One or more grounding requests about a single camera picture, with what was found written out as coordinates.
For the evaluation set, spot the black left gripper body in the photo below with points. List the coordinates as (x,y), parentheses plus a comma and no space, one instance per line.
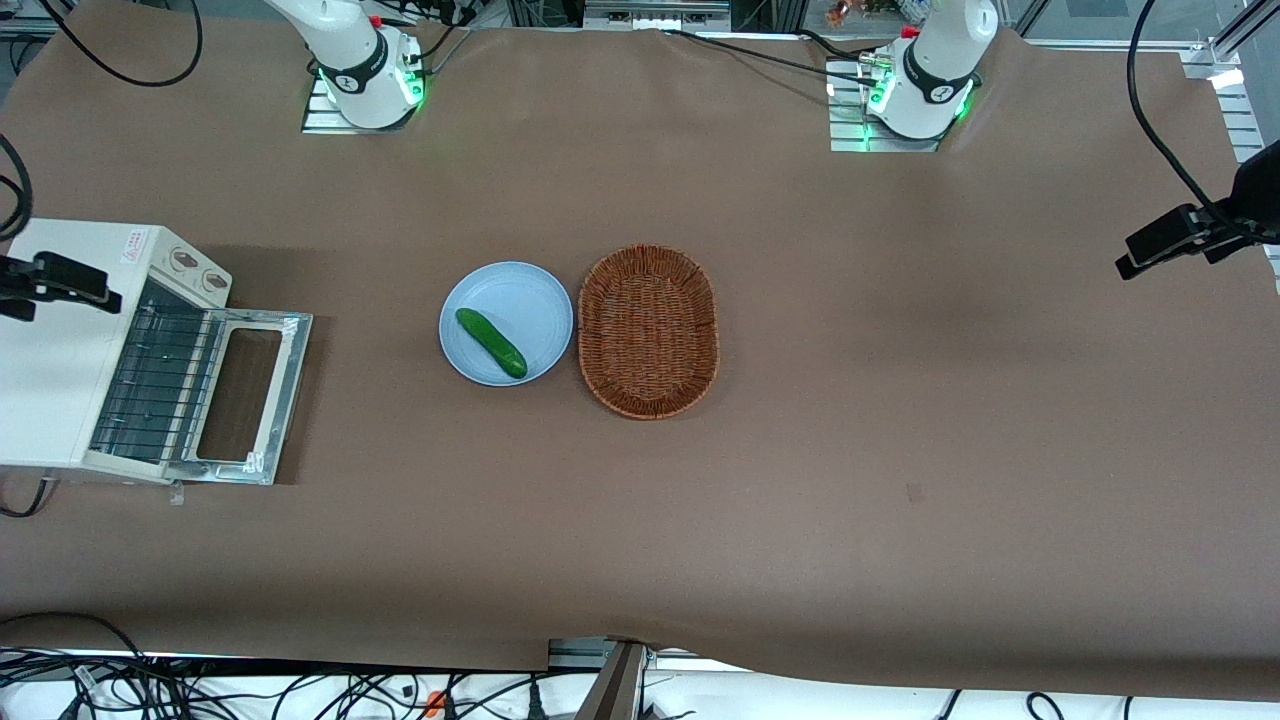
(1222,226)

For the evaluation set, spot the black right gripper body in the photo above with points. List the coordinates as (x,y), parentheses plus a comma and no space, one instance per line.
(14,284)

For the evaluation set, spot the toaster oven glass door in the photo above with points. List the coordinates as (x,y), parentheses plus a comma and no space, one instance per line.
(295,380)

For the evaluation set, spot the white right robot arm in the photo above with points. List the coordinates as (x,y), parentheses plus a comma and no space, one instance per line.
(350,60)

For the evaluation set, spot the white toaster oven body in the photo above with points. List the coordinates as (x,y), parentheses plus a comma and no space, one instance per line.
(50,380)

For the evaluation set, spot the round oven control knob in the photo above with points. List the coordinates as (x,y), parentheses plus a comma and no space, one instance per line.
(183,260)
(212,282)

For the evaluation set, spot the pink warning sticker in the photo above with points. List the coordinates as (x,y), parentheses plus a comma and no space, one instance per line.
(135,245)

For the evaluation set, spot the brown table cover sheet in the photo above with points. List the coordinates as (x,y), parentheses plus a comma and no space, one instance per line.
(900,400)

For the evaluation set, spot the green cucumber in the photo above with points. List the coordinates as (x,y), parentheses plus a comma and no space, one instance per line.
(490,342)

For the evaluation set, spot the light blue plate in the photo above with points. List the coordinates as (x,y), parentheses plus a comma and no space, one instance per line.
(520,300)

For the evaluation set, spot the brown wicker basket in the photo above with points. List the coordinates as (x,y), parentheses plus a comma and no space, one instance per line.
(648,332)

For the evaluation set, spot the grey metal equipment box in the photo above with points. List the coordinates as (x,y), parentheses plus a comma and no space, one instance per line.
(650,15)

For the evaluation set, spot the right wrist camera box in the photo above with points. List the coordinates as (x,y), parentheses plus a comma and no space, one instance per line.
(75,281)

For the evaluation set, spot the aluminium frame rail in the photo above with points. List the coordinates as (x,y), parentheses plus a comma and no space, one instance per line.
(1240,120)

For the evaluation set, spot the aluminium corner bracket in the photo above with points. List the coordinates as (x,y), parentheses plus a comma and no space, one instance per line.
(1205,62)

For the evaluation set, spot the aluminium table edge bracket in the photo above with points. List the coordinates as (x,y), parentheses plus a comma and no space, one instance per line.
(575,655)

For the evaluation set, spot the aluminium camera post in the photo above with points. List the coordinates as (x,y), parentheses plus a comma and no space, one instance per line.
(615,690)

